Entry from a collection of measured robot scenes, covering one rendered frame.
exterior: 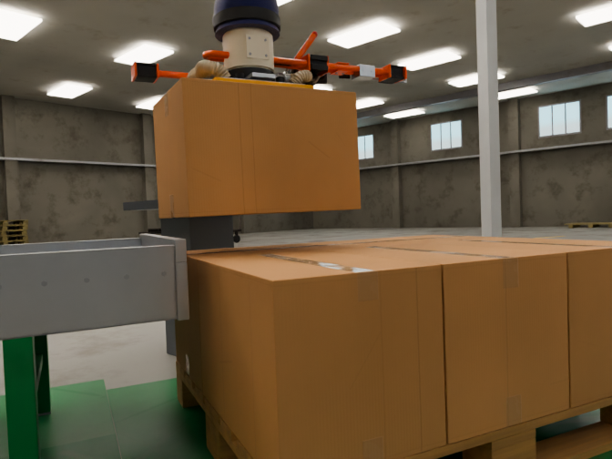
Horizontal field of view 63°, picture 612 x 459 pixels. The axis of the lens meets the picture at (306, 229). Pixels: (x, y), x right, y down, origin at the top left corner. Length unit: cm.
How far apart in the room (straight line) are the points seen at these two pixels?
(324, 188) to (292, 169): 13
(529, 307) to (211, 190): 91
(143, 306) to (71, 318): 16
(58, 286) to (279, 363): 59
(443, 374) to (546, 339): 33
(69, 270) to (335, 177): 86
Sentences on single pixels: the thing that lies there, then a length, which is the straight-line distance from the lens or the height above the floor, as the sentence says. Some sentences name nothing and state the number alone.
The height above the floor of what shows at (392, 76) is 118.
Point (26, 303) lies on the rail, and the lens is 132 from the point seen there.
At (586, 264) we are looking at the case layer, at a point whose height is 51.
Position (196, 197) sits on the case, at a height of 72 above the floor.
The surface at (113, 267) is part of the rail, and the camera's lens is 131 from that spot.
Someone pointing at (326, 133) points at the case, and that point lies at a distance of 168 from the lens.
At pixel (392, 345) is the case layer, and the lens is 108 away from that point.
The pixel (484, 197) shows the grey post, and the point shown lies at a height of 75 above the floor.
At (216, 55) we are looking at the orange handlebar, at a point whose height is 119.
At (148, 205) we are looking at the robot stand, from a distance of 238.
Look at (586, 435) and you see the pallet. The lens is 169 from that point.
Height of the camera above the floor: 66
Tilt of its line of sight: 2 degrees down
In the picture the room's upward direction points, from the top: 2 degrees counter-clockwise
